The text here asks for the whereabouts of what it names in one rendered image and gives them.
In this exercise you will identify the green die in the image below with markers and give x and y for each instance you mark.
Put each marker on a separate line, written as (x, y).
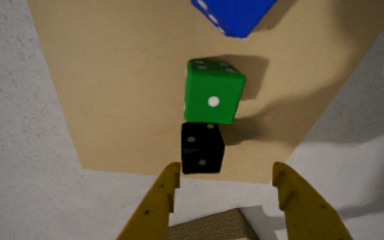
(212, 92)

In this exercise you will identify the blue die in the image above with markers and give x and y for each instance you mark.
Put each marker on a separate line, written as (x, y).
(234, 18)

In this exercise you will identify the black die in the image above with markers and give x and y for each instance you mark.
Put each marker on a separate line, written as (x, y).
(202, 148)

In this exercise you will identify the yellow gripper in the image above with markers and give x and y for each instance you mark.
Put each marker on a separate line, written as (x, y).
(308, 215)

